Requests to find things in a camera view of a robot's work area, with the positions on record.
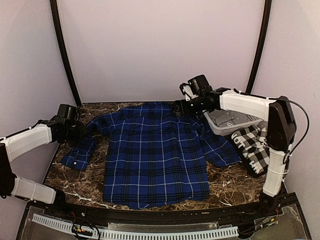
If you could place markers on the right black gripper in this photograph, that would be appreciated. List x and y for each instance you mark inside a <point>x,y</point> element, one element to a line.
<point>185,111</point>

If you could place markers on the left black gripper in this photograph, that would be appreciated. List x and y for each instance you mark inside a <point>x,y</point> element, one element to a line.
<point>83,132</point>

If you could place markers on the blue plaid long sleeve shirt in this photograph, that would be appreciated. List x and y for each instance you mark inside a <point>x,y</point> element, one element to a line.
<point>154,157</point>

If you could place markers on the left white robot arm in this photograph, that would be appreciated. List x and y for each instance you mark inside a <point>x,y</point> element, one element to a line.
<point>42,133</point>

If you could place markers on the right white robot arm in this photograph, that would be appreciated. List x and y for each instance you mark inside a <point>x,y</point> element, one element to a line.
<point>275,111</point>

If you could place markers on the grey button shirt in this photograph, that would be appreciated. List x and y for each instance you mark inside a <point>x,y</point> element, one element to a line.
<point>223,118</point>

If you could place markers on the white plastic laundry basket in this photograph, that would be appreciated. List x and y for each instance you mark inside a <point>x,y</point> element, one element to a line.
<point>228,130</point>

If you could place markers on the black white checkered folded shirt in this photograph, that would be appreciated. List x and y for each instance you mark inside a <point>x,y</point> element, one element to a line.
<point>251,145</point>

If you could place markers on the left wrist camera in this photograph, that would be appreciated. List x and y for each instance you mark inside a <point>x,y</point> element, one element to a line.
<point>67,114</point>

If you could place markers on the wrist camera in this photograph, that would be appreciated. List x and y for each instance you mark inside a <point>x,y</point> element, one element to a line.
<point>196,87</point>
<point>67,114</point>

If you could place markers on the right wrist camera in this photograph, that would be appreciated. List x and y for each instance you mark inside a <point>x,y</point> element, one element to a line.
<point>196,87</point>

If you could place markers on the white slotted cable duct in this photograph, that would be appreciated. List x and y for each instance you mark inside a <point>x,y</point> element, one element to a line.
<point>121,231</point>

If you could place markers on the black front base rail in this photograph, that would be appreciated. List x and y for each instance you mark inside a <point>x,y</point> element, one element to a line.
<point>244,214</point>

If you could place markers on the left black corner post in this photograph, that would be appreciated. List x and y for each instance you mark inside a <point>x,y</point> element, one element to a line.
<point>63,52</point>

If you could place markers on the black corner post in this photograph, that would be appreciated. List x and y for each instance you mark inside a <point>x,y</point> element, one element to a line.
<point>260,46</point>
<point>63,52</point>

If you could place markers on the right black corner post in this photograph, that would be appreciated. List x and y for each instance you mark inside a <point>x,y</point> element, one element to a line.
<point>260,46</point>

